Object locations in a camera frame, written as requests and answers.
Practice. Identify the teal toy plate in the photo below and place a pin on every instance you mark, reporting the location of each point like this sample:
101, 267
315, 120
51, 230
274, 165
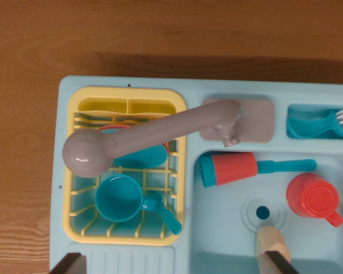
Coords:
145, 158

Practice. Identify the red and teal cup brush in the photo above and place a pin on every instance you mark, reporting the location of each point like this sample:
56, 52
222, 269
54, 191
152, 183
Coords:
234, 168

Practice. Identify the yellow dish rack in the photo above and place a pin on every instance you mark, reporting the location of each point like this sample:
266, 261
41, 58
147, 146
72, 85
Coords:
74, 97

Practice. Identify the red toy cup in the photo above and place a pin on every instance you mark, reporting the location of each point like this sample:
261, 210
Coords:
314, 198

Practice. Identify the teal white-bristled dish brush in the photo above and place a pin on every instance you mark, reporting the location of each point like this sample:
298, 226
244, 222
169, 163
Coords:
311, 128

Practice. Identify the red toy plate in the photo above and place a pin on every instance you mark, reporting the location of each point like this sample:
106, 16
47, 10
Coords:
114, 128

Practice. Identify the teal toy utensil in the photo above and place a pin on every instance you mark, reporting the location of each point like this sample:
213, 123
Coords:
171, 221

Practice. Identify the teal toy cup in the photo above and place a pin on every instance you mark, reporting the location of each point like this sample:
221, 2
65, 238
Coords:
117, 198

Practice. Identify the beige detergent bottle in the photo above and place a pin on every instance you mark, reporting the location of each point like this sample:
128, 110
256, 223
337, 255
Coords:
271, 237

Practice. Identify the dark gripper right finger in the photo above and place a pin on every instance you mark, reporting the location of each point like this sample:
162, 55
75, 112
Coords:
275, 264

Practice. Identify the light blue toy sink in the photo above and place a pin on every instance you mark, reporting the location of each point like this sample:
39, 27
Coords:
217, 199

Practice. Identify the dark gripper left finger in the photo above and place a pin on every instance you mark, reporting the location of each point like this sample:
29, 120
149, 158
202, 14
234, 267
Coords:
71, 265

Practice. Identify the grey toy faucet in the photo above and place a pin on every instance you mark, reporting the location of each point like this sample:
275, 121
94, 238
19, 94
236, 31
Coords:
148, 128

